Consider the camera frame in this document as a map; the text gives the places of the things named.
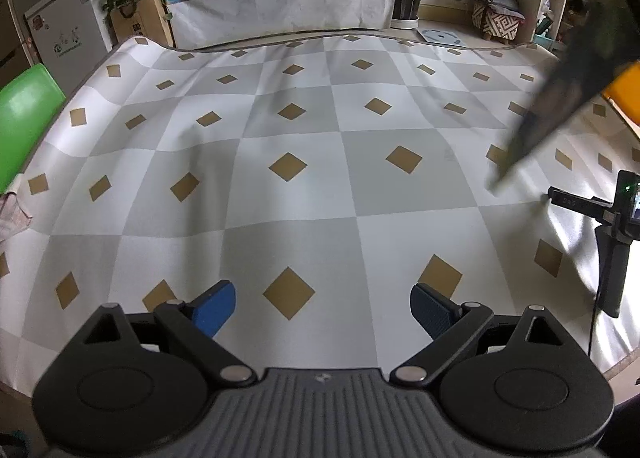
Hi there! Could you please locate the pink white rag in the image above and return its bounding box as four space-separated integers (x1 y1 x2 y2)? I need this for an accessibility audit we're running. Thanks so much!
0 190 34 245

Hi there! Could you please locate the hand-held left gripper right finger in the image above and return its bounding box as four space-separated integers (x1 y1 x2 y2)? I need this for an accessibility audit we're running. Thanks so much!
390 283 566 386

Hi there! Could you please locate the wooden shelf unit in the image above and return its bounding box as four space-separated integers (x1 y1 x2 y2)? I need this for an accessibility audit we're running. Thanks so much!
530 0 572 50

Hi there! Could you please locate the white chest freezer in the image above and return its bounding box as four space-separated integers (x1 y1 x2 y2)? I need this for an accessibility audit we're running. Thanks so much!
25 0 114 85

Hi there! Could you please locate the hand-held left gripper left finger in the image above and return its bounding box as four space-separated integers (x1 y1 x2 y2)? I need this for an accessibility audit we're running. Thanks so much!
82 280 257 386

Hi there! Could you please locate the yellow plastic chair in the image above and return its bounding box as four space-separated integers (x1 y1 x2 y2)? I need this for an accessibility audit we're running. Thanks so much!
601 60 640 139

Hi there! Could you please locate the grey white checkered tablecloth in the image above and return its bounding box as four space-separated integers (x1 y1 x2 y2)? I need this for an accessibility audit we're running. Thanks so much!
0 33 640 389

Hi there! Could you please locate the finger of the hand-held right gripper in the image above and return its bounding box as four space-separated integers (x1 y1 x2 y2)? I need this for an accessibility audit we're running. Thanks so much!
542 186 614 222

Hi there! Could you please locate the cardboard box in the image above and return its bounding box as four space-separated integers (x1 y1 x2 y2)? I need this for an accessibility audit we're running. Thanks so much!
110 0 175 49

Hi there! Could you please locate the round-dial floor scale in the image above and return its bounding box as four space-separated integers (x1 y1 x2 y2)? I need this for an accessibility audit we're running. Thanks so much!
419 28 467 47

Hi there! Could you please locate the blue lettered sweatshirt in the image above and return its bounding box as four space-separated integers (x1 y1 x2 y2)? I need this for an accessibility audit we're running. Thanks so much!
415 0 640 195

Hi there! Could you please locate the black cable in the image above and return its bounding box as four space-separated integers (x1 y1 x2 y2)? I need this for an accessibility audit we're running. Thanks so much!
587 288 602 360

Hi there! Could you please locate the green plastic chair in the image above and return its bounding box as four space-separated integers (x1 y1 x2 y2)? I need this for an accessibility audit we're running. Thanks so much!
0 63 67 194

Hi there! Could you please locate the cloth covered side table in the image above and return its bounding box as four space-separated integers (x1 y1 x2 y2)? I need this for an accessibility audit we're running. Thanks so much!
165 0 397 50

